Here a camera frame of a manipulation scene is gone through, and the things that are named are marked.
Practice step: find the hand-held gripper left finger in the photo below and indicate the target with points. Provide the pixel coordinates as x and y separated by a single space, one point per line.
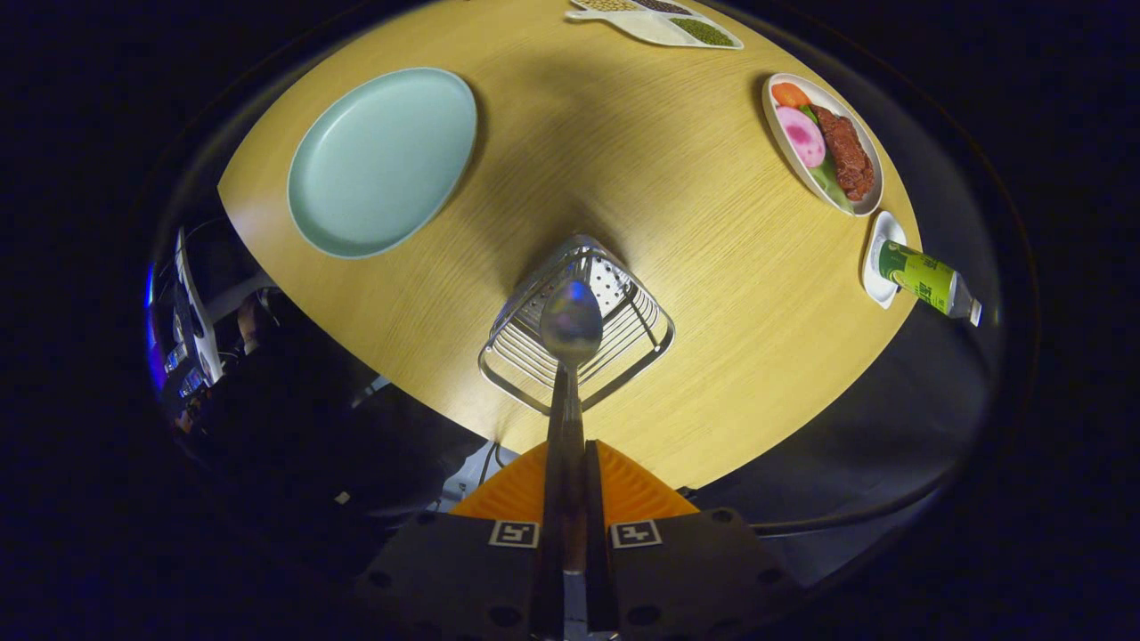
445 579

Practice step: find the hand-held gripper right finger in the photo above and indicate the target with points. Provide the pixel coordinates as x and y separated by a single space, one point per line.
695 579

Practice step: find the small white dish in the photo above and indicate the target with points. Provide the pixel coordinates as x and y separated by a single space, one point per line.
877 280

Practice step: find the green labelled bottle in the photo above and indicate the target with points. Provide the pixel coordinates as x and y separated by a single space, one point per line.
922 278

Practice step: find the green lettuce leaf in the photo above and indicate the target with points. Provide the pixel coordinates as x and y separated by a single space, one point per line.
830 183

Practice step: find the pale green plate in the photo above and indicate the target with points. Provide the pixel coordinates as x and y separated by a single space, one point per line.
383 165

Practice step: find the white oval food plate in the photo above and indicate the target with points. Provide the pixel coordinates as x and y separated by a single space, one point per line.
788 160

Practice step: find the brown grilled meat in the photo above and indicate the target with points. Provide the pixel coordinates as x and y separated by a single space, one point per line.
848 156

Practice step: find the pink round food slice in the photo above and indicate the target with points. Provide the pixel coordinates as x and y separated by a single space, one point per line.
800 135

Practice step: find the orange carrot slice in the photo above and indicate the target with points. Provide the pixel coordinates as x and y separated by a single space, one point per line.
790 94

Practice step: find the white divided bean tray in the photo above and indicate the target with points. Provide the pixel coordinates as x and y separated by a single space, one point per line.
659 27

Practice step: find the white metal frame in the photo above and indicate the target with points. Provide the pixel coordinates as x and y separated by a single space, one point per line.
200 320

